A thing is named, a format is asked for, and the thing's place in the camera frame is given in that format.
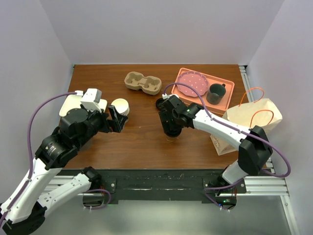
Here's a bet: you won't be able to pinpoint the aluminium frame rails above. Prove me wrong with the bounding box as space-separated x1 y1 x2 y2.
18 65 300 235

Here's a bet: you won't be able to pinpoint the stack of paper cups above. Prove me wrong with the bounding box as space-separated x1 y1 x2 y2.
111 98 130 116

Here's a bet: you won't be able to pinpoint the grey holder cup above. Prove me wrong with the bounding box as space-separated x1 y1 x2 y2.
79 139 93 151

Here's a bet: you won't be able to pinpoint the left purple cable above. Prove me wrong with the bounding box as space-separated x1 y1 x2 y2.
0 92 113 221

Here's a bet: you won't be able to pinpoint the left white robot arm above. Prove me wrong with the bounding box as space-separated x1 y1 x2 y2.
0 105 128 235

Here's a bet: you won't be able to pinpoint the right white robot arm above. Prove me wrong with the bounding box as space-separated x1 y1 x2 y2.
156 95 273 192

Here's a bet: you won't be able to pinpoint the dark green mug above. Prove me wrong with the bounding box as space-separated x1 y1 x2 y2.
206 83 226 105

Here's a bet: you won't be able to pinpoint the black cup lid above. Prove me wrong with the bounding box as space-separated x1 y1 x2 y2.
164 129 182 138
156 98 164 110

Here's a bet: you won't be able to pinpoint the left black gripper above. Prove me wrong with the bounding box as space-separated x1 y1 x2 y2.
76 103 128 147

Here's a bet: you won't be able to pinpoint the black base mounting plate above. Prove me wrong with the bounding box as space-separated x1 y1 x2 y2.
55 168 273 209

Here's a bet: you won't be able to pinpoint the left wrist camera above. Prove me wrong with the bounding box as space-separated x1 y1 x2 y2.
80 88 102 111

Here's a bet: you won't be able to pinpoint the cardboard cup carrier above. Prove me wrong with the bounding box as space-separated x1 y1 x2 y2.
124 71 162 95

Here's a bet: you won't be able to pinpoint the brown paper cup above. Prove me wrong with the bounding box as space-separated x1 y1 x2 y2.
166 136 178 142

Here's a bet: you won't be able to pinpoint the white rectangular plate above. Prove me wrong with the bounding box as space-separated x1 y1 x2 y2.
59 94 108 117

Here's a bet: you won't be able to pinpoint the pink dotted plate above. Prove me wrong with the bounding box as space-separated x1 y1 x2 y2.
176 71 209 97

